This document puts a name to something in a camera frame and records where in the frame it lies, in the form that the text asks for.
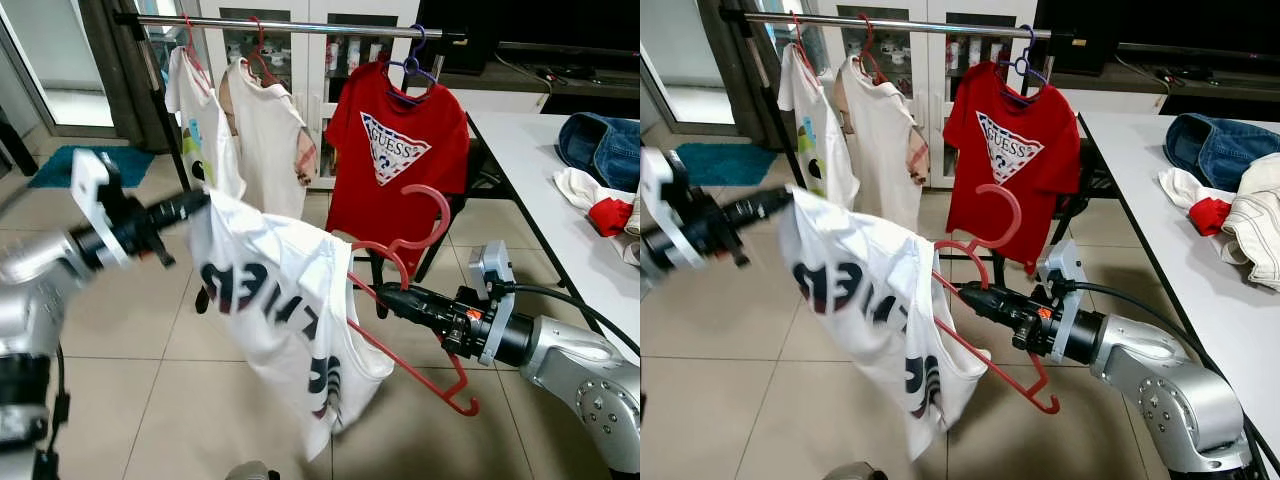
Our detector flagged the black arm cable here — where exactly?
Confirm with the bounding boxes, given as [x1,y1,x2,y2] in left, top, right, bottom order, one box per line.
[1063,279,1280,473]
[495,281,641,353]
[38,340,71,476]

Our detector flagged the white t-shirt with black print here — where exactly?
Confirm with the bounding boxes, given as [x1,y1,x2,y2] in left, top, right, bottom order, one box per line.
[777,185,993,463]
[187,187,398,464]

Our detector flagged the teal floor mat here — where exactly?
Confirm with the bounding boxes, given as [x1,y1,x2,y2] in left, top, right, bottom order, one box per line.
[27,144,158,191]
[675,142,793,189]

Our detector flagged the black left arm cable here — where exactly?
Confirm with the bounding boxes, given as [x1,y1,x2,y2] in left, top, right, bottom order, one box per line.
[38,340,71,476]

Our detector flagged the white garment with red cuffs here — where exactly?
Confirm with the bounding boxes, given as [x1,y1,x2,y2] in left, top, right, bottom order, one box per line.
[1157,166,1246,241]
[552,166,641,241]

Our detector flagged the dark grey curtain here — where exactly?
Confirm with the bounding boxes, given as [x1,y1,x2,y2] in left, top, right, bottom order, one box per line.
[700,0,783,151]
[85,0,173,153]

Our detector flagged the red plastic clothes hanger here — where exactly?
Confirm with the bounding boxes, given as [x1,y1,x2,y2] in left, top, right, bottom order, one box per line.
[345,184,482,419]
[177,12,214,79]
[788,12,819,73]
[244,15,284,89]
[930,182,1063,417]
[853,12,893,89]

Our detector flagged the blue denim jeans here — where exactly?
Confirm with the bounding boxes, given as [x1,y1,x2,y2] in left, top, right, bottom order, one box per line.
[556,111,641,194]
[1162,111,1280,194]

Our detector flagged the purple plastic clothes hanger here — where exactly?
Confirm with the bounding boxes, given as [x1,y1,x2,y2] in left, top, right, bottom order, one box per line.
[384,24,442,107]
[998,25,1053,106]

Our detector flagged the white t-shirt with cartoon print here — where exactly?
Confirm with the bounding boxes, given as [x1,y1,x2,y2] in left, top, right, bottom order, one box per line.
[777,42,861,211]
[164,44,247,201]

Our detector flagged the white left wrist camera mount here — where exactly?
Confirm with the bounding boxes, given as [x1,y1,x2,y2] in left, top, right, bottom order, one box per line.
[68,147,133,271]
[640,147,691,273]

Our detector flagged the white glass-door cabinet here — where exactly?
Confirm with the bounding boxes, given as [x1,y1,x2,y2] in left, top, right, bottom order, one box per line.
[195,0,446,191]
[800,0,1046,191]

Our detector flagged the black television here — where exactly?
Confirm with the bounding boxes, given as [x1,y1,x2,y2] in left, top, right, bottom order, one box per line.
[1030,0,1280,77]
[420,0,641,77]

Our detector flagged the plain white t-shirt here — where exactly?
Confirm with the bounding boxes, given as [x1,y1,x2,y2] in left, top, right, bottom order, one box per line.
[218,57,320,223]
[830,55,933,234]

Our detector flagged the red t-shirt with triangle logo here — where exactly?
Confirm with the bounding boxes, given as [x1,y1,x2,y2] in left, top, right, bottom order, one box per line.
[941,60,1085,278]
[324,60,472,278]

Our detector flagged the aluminium glass sliding door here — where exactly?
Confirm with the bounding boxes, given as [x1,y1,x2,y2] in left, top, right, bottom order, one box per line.
[640,0,739,129]
[0,0,119,139]

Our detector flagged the black desk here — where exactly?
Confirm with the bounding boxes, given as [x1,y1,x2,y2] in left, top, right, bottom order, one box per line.
[0,100,41,179]

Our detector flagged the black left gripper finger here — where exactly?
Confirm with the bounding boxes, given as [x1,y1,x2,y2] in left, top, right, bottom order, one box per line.
[149,189,212,220]
[741,197,797,232]
[157,198,212,232]
[734,188,797,220]

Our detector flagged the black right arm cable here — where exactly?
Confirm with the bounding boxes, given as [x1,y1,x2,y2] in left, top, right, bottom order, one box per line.
[1063,279,1280,473]
[495,281,641,353]

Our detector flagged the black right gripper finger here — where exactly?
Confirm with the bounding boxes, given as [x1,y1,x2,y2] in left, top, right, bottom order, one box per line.
[379,297,448,337]
[957,283,1022,314]
[961,297,1020,335]
[377,283,450,314]

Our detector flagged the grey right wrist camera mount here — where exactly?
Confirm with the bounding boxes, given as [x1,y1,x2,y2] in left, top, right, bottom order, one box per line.
[467,241,517,367]
[1037,240,1087,363]

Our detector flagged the steel and black clothes rack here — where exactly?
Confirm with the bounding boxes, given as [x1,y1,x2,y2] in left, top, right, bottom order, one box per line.
[718,8,1121,301]
[113,10,521,321]

